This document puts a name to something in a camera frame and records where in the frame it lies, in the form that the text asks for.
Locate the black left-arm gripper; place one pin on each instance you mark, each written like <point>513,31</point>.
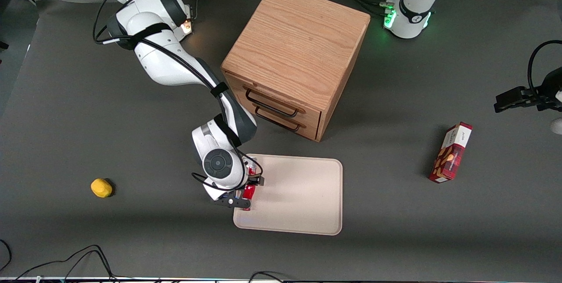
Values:
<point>549,85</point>

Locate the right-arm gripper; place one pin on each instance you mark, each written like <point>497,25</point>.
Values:
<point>256,181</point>

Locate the red coke bottle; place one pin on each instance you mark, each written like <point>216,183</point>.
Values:
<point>250,191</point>

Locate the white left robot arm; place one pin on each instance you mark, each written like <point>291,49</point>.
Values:
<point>415,10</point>

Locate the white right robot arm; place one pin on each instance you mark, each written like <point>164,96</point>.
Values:
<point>162,63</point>

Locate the beige plastic tray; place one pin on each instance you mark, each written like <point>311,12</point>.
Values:
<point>298,195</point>

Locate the red snack box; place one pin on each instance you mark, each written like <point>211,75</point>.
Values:
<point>451,153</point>

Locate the yellow lemon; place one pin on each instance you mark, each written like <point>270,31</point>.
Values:
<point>101,188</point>

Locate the wooden drawer cabinet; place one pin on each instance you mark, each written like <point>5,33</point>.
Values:
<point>298,45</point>

